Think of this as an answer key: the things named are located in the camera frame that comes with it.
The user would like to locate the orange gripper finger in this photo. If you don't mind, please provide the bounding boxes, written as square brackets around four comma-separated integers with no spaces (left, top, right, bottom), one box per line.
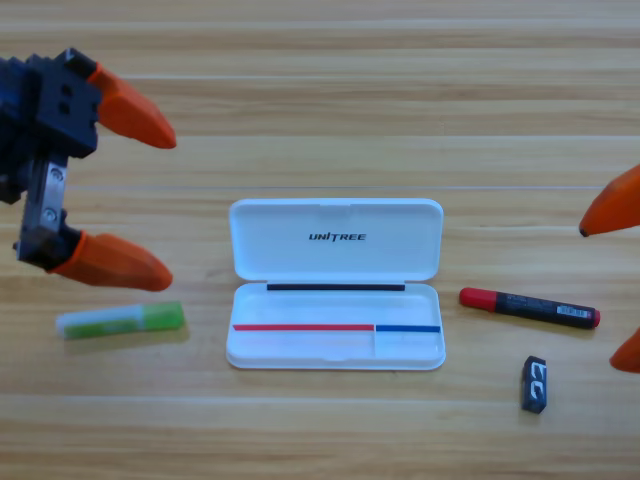
[578,164,640,238]
[49,230,174,293]
[609,327,640,375]

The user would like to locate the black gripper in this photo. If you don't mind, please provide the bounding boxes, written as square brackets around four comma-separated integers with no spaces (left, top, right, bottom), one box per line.
[0,47,178,274]

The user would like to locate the red and black marker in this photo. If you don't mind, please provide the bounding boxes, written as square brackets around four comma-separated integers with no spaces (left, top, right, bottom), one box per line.
[458,286,602,331]

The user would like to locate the white Unitree pencil case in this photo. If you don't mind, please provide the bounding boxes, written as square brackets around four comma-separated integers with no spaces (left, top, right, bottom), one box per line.
[225,197,447,372]

